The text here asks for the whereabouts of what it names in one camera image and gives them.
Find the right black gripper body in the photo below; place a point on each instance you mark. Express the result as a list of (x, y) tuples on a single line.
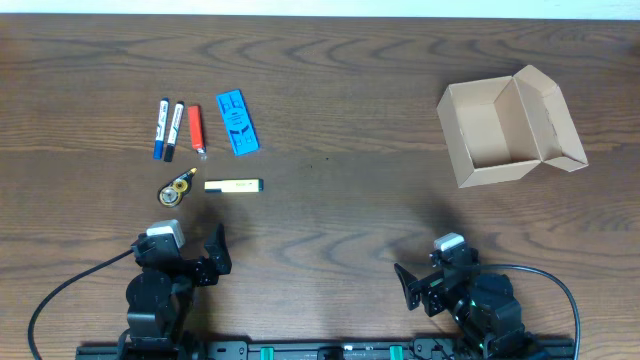
[(437, 298)]

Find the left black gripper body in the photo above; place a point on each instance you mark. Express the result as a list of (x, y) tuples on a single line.
[(198, 270)]

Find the yellow highlighter pen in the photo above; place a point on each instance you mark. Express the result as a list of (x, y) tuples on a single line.
[(234, 186)]

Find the yellow correction tape dispenser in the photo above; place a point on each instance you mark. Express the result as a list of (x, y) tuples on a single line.
[(171, 194)]

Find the brown cardboard box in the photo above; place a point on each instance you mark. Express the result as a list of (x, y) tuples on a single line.
[(499, 129)]

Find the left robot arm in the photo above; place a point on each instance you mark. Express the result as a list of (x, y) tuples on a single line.
[(160, 298)]

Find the green clamp right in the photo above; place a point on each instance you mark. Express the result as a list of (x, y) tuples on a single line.
[(396, 352)]

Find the green clamp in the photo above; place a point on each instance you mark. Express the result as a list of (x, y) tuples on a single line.
[(396, 352), (267, 353)]

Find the black capped whiteboard marker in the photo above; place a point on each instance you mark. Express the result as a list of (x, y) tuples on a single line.
[(174, 131)]

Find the green clamp left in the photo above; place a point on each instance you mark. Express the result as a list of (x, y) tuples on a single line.
[(267, 353)]

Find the blue capped whiteboard marker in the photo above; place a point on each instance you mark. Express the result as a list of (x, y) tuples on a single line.
[(161, 129)]

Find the black aluminium mounting rail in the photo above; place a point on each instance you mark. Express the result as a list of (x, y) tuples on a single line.
[(420, 348)]

